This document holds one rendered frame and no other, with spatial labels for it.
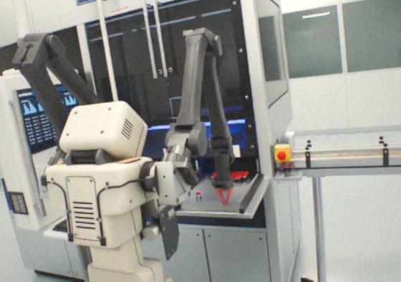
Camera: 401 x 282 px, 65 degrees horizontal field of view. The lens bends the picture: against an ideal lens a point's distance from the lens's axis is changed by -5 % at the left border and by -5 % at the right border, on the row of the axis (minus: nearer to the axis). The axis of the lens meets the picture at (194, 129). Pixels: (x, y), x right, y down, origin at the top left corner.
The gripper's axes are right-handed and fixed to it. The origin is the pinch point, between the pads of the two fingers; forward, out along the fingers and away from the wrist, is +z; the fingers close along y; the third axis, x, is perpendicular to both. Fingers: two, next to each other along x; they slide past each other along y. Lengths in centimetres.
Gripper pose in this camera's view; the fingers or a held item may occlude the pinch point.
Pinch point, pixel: (225, 203)
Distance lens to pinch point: 132.9
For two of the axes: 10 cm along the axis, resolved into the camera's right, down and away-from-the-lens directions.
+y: 4.0, -0.5, 9.2
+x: -9.1, 0.7, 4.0
